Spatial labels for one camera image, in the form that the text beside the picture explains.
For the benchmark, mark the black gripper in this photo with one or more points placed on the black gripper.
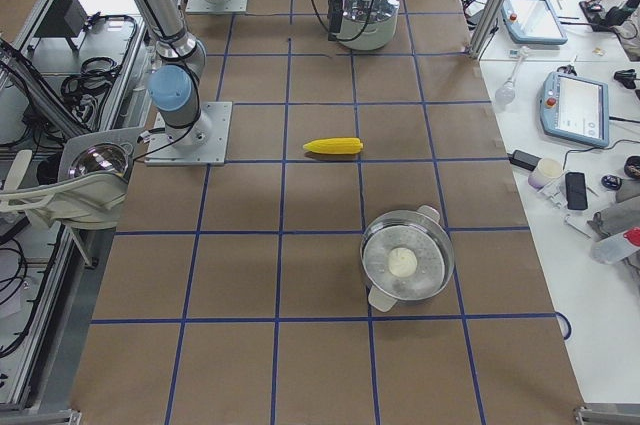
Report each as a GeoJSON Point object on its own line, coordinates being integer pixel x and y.
{"type": "Point", "coordinates": [335, 6]}

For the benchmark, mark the glass pot lid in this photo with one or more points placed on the glass pot lid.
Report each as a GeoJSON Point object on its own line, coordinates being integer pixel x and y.
{"type": "Point", "coordinates": [372, 7]}

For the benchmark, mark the yellow corn cob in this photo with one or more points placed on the yellow corn cob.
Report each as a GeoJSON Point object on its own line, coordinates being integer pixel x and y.
{"type": "Point", "coordinates": [335, 146]}

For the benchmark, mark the steel steamer pot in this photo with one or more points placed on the steel steamer pot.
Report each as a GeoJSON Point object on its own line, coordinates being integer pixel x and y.
{"type": "Point", "coordinates": [419, 230]}

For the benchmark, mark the far blue teach pendant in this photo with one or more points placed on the far blue teach pendant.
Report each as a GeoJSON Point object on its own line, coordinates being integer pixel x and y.
{"type": "Point", "coordinates": [533, 22]}

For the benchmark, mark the blue teach pendant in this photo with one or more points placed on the blue teach pendant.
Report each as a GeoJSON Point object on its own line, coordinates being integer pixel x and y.
{"type": "Point", "coordinates": [575, 109]}
{"type": "Point", "coordinates": [533, 22]}

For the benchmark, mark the black power adapter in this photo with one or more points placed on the black power adapter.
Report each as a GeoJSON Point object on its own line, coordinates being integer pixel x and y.
{"type": "Point", "coordinates": [523, 160]}

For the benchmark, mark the near blue teach pendant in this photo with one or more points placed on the near blue teach pendant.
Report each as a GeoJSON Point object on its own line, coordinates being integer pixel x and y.
{"type": "Point", "coordinates": [575, 109]}

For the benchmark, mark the white steamed bun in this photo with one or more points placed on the white steamed bun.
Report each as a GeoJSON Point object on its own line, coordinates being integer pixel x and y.
{"type": "Point", "coordinates": [402, 262]}

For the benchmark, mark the white paper cup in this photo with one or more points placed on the white paper cup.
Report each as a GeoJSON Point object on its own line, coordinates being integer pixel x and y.
{"type": "Point", "coordinates": [545, 172]}

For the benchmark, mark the metal bowl on chair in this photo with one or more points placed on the metal bowl on chair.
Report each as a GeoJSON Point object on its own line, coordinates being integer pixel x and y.
{"type": "Point", "coordinates": [107, 157]}

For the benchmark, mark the black smartphone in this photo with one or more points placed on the black smartphone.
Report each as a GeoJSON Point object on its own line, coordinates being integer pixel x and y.
{"type": "Point", "coordinates": [576, 191]}

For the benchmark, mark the aluminium frame post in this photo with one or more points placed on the aluminium frame post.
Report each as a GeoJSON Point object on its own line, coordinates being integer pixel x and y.
{"type": "Point", "coordinates": [492, 0]}

